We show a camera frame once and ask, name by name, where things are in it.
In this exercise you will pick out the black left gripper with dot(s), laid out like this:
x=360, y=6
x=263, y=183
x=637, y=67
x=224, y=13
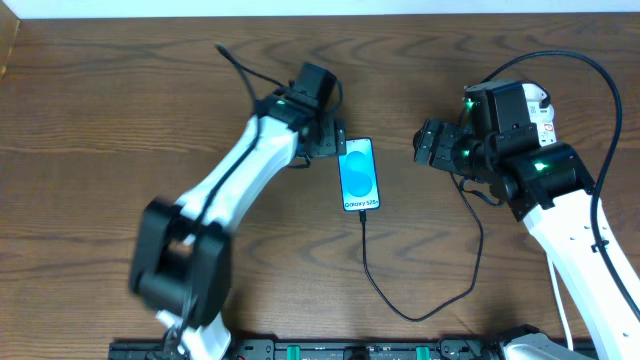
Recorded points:
x=326, y=138

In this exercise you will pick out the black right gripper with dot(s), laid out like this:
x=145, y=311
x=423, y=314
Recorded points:
x=435, y=145

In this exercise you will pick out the blue Galaxy smartphone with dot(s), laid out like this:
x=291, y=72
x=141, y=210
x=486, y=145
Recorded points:
x=358, y=177

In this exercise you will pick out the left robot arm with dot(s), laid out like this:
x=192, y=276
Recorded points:
x=182, y=260

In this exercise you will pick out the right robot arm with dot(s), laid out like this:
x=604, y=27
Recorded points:
x=507, y=140

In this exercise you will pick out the white charger plug adapter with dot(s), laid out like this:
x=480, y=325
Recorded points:
x=538, y=103

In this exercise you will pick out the white power strip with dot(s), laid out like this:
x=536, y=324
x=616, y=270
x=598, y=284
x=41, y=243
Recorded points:
x=546, y=132

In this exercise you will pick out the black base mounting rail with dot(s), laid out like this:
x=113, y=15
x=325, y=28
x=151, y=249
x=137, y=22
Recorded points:
x=266, y=349

